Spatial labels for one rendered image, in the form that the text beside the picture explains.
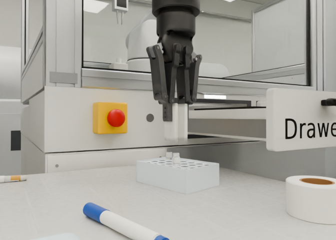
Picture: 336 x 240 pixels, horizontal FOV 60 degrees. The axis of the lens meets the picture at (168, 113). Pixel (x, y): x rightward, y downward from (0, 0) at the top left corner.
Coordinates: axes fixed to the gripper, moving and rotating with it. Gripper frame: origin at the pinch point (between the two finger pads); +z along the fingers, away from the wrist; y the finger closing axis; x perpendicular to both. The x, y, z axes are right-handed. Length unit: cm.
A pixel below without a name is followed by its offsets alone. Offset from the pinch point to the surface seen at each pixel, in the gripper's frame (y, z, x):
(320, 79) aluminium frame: -80, -15, 0
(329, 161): -219, 35, -39
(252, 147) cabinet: -44.9, 8.9, -9.5
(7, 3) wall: -63, -134, -337
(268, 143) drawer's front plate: -8.1, 3.6, 14.7
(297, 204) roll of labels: 5.6, 9.1, 25.1
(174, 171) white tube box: 7.0, 7.6, 6.5
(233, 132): -12.3, 2.3, 4.8
